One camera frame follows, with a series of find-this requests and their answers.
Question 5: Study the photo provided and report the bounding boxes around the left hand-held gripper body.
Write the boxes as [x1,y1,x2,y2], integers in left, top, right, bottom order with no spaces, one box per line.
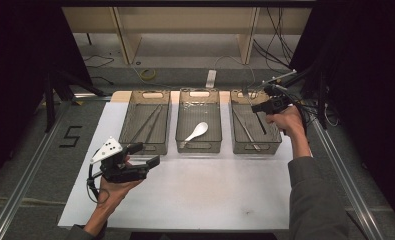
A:
[89,135,150,184]

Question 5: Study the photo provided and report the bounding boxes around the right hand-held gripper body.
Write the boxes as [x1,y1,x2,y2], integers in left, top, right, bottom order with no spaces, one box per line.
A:
[260,68,299,116]

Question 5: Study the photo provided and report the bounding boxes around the smoky transparent plastic bin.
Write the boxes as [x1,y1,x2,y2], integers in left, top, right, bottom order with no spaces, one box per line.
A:
[118,89,172,156]
[174,87,223,154]
[229,89,283,156]

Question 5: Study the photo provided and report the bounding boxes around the metal fork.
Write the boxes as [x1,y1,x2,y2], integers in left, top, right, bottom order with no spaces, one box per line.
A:
[241,86,268,136]

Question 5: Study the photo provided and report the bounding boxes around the metal table knife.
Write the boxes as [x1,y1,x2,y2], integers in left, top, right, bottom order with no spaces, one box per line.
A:
[233,108,262,152]

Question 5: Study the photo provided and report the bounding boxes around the metal chopstick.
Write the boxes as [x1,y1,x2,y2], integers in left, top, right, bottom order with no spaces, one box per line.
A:
[130,104,162,143]
[144,104,164,144]

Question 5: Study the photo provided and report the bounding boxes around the white ceramic spoon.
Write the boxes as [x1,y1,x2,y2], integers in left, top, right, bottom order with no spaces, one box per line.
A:
[179,121,210,149]

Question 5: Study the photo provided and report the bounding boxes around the person's left hand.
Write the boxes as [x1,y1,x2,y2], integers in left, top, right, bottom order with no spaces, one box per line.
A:
[96,179,144,210]

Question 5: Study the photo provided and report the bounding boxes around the person's right hand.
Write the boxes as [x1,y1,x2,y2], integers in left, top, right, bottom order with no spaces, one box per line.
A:
[265,105,308,141]

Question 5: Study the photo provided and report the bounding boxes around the black metal stand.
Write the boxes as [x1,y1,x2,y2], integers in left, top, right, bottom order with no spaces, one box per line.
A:
[43,66,107,133]
[273,63,330,130]

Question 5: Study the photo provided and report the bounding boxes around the white power strip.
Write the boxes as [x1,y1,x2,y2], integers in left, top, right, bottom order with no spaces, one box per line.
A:
[205,69,218,89]

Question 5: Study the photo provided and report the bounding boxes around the white table cover sheet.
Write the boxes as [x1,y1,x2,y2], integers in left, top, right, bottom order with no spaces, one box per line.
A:
[57,101,315,232]

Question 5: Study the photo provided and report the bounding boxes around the yellow-green tape roll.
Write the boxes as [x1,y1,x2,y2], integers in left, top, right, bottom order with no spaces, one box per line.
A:
[140,68,158,81]

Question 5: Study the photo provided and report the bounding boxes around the black curtain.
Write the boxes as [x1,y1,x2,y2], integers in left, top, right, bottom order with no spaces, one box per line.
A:
[0,0,93,189]
[289,0,395,231]

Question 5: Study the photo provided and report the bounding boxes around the beige wooden shelf unit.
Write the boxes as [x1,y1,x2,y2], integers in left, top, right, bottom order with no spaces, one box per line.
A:
[61,6,313,66]

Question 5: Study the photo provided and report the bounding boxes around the right hand-held gripper black cable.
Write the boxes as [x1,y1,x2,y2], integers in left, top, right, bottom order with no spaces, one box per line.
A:
[274,84,310,136]

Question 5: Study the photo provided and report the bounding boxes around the thin white cable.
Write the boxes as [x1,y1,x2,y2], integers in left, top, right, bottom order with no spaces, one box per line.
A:
[214,54,257,90]
[130,61,147,85]

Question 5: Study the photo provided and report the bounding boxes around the tangled black cables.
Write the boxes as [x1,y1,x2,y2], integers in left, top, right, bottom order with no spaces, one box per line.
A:
[298,99,340,132]

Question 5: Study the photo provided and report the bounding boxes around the black hanging cable bundle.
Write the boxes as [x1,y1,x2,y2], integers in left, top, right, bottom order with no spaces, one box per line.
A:
[252,6,307,69]

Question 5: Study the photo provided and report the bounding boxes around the black floor cable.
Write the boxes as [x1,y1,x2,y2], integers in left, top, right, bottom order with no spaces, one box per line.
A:
[83,54,115,69]
[90,75,115,86]

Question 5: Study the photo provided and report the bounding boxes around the aluminium floor rail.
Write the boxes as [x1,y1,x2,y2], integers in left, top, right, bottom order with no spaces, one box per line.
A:
[0,99,68,240]
[309,116,386,240]

